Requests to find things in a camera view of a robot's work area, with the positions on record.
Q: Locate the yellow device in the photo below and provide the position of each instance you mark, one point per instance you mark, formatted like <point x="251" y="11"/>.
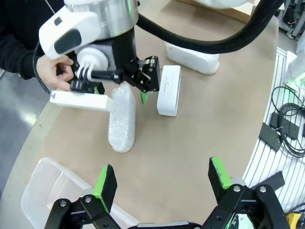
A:
<point x="294" y="220"/>

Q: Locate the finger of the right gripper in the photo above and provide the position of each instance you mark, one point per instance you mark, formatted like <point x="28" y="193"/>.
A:
<point x="99" y="88"/>
<point x="147" y="76"/>

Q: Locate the white slotted base plate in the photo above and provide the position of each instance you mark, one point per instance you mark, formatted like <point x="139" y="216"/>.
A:
<point x="262" y="167"/>

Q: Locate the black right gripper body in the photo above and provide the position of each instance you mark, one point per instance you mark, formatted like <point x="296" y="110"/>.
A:
<point x="125" y="52"/>

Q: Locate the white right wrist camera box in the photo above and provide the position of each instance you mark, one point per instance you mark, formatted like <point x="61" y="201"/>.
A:
<point x="81" y="100"/>

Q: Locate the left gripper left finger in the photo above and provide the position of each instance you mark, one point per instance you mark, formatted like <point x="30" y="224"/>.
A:
<point x="104" y="190"/>

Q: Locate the person's right hand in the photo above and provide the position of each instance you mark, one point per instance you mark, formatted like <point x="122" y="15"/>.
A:
<point x="47" y="71"/>

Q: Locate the person's right forearm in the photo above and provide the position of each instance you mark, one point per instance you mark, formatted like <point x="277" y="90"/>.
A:
<point x="16" y="55"/>

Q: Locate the aluminium frame equipment cart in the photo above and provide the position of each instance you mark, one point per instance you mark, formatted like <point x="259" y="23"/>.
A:
<point x="290" y="19"/>

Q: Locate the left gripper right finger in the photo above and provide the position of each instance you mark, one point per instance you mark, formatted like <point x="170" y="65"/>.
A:
<point x="219" y="181"/>

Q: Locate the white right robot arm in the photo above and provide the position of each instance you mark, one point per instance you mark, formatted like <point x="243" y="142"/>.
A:
<point x="71" y="26"/>

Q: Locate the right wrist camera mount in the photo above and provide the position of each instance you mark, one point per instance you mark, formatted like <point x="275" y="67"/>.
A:
<point x="91" y="57"/>

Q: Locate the bubble-wrapped clock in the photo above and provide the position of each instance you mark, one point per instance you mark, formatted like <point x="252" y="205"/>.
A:
<point x="122" y="124"/>
<point x="195" y="60"/>

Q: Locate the black power adapter block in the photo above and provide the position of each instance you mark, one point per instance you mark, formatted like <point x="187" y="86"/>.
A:
<point x="288" y="128"/>
<point x="269" y="137"/>

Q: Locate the clear plastic container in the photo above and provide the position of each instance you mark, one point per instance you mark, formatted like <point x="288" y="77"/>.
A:
<point x="47" y="181"/>

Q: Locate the white robot base green light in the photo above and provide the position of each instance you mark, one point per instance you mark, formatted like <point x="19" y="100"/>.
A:
<point x="296" y="69"/>

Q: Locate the white unwrapped digital clock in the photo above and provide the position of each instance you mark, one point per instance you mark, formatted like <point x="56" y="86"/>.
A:
<point x="169" y="95"/>

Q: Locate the person's black jacket torso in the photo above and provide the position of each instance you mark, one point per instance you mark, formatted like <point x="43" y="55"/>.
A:
<point x="23" y="14"/>

